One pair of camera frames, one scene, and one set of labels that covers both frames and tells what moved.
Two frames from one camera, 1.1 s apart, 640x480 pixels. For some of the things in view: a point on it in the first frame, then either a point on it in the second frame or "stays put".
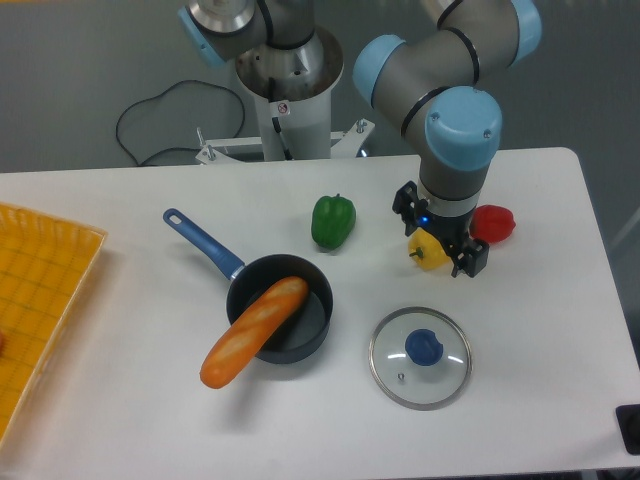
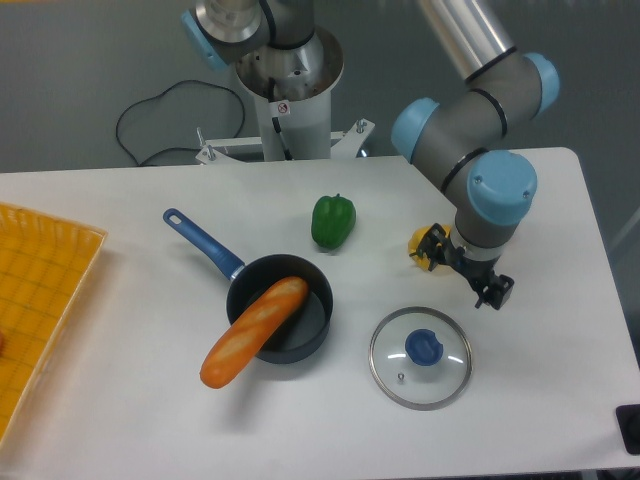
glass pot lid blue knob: [422, 347] stays put
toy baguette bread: [244, 342] stays put
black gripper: [451, 230] -> [436, 248]
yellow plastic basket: [45, 264] stays put
